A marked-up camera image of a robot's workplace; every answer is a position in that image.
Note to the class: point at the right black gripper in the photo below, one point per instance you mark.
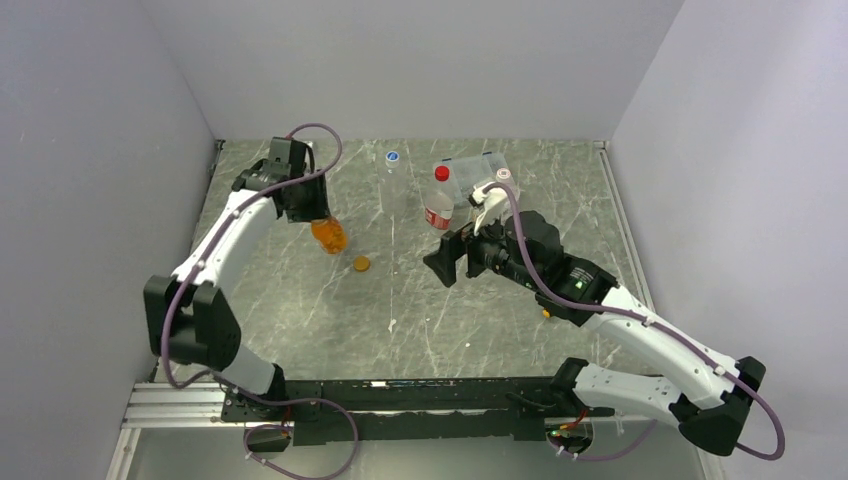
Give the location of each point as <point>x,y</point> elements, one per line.
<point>453,245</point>

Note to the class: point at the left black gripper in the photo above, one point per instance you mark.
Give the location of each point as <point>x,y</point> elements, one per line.
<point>320,208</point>

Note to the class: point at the orange juice bottle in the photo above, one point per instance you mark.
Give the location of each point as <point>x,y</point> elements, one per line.
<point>330,234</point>

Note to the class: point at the small red label bottle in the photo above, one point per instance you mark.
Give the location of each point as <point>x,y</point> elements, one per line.
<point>438,206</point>

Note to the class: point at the red bottle cap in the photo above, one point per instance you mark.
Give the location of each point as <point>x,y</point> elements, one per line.
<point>442,173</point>

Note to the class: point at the orange bottle cap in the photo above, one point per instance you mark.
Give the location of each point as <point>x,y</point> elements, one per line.
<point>361,263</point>

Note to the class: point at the large clear tea bottle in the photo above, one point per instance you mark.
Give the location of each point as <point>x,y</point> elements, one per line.
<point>500,195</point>

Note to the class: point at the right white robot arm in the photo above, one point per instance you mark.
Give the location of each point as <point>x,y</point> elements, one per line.
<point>702,393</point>

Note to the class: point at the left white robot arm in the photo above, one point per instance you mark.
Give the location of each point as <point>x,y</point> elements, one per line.
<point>189,318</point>

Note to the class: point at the clear plastic screw box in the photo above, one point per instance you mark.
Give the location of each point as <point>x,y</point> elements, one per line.
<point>467,172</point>

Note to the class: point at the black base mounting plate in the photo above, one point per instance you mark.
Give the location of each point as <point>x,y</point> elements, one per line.
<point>520,408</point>

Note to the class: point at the aluminium rail frame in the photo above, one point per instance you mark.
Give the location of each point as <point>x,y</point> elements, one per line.
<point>155,405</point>

